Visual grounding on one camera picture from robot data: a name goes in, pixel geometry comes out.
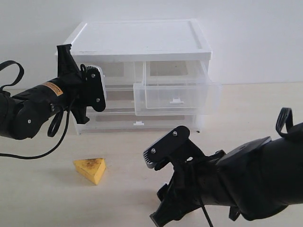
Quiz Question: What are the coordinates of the white plastic drawer cabinet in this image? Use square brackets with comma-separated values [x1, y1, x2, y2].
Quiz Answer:
[53, 18, 213, 136]

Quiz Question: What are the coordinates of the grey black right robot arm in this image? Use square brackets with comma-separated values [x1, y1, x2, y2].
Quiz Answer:
[143, 125, 303, 227]

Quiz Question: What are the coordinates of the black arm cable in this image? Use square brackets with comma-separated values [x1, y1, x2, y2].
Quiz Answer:
[187, 107, 294, 227]
[0, 60, 76, 159]

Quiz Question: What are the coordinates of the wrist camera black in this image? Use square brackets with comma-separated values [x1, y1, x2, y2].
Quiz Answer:
[80, 64, 107, 112]
[143, 125, 206, 171]

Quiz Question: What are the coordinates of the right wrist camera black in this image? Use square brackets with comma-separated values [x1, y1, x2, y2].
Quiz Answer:
[143, 125, 206, 171]

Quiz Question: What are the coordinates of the bottom wide clear drawer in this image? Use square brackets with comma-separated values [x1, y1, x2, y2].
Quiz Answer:
[75, 109, 203, 133]

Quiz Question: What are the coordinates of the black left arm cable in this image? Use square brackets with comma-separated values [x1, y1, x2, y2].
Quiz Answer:
[0, 60, 76, 159]

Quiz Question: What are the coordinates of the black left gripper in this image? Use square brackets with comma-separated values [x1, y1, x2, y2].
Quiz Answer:
[29, 44, 89, 124]

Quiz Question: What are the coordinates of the middle wide clear drawer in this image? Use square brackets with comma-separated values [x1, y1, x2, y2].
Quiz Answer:
[106, 90, 134, 109]

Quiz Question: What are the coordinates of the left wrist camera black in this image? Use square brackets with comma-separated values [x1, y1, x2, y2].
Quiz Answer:
[80, 64, 107, 112]

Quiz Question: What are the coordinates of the wide clear drawer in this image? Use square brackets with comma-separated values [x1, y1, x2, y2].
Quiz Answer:
[106, 90, 134, 109]
[75, 109, 203, 133]

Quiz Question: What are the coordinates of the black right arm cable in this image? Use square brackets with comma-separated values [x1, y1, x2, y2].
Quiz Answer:
[187, 107, 294, 227]

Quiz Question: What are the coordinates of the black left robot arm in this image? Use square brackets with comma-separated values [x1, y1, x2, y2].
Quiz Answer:
[0, 44, 84, 140]

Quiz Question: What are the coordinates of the yellow cheese wedge toy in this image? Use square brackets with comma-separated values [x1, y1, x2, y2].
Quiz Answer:
[73, 158, 106, 185]

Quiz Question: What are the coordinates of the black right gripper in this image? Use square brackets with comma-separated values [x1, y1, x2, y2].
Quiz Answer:
[150, 150, 236, 227]

